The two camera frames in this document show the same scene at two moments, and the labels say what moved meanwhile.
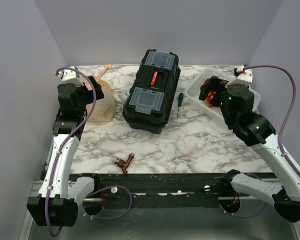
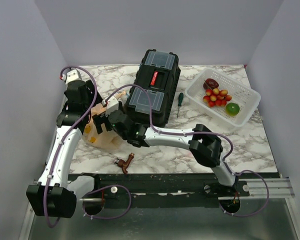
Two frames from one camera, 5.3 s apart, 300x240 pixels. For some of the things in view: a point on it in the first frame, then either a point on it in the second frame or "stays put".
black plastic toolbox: x=153 y=91 stays put
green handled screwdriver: x=180 y=99 stays put
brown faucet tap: x=120 y=162 stays put
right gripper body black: x=215 y=84 → x=100 y=120
